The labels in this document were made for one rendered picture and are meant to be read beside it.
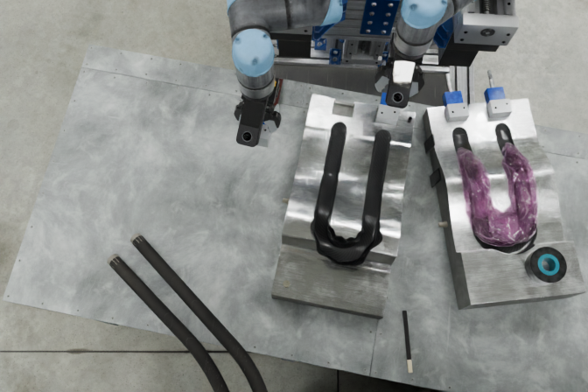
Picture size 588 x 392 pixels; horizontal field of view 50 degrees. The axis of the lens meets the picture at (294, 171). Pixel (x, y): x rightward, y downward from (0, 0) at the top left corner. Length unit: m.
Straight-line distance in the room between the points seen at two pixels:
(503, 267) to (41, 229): 1.10
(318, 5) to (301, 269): 0.60
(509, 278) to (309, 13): 0.73
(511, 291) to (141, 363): 1.37
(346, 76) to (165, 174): 0.97
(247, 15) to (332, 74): 1.18
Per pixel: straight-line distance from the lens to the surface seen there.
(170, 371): 2.36
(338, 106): 1.60
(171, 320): 1.48
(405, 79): 1.32
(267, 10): 1.24
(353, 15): 1.79
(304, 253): 1.49
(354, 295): 1.48
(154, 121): 1.69
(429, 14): 1.17
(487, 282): 1.49
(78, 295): 1.61
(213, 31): 2.72
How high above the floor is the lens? 2.32
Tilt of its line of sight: 72 degrees down
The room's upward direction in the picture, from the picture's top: 1 degrees clockwise
